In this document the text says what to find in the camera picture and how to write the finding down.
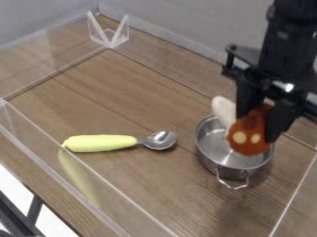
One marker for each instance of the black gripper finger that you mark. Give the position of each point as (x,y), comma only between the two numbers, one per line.
(251,95)
(283,112)

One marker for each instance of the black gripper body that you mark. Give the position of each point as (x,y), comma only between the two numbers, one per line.
(242,66)

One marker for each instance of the red toy mushroom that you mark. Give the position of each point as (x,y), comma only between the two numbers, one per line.
(244,131)

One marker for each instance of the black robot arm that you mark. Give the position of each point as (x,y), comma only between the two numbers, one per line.
(278,71)

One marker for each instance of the clear acrylic barrier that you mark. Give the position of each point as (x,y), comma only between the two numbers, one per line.
(65,87)

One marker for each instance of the silver pot with handles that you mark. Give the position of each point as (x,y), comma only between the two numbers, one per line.
(232,168)

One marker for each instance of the yellow-handled metal scoop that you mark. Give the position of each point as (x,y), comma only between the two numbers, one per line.
(99,143)

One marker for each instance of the black table leg frame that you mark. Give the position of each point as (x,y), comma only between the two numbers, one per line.
(20,224)

